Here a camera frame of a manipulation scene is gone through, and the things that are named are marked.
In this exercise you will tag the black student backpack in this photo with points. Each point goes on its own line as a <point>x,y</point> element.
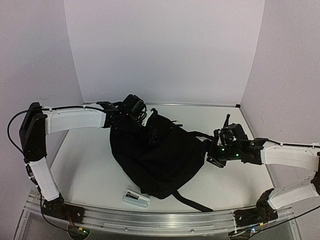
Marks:
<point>159,157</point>

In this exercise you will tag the aluminium mounting rail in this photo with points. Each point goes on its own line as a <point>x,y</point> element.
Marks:
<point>164,224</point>

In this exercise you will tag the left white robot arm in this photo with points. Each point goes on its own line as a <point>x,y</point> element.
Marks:
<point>40,121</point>

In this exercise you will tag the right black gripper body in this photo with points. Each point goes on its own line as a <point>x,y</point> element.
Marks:
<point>216,146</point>

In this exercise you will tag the white stapler box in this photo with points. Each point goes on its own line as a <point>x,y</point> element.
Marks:
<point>136,199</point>

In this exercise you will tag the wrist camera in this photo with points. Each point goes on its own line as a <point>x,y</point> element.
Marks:
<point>107,106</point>
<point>232,133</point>

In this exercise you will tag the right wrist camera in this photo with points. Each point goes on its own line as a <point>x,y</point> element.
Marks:
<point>232,133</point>

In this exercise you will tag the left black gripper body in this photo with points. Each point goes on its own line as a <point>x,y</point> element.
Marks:
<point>129,127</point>

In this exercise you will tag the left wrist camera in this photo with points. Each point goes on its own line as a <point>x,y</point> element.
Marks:
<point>107,106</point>

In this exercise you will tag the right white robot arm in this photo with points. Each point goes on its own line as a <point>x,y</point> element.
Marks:
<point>305,156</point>

